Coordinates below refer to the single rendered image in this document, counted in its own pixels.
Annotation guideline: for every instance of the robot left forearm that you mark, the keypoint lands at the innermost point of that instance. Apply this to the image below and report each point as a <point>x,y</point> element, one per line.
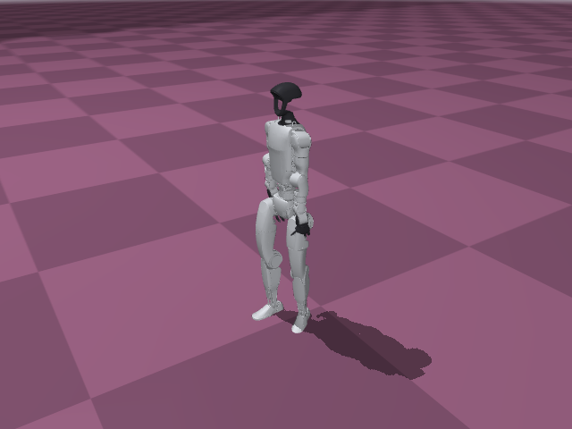
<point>300,200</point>

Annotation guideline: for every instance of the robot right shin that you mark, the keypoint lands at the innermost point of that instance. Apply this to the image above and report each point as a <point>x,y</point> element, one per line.
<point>271,279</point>

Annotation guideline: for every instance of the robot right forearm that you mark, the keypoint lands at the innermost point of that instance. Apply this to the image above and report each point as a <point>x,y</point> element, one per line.
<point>270,183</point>

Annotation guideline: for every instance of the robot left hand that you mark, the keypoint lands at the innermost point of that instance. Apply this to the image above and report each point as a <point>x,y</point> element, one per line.
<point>301,228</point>

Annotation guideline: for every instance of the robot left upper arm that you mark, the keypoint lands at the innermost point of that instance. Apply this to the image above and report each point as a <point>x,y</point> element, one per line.
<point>301,142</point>

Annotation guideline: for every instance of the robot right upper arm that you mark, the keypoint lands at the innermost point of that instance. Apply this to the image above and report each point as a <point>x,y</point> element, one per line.
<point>266,159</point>

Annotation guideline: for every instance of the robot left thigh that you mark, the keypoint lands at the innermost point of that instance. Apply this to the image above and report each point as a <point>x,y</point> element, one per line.
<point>297,247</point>

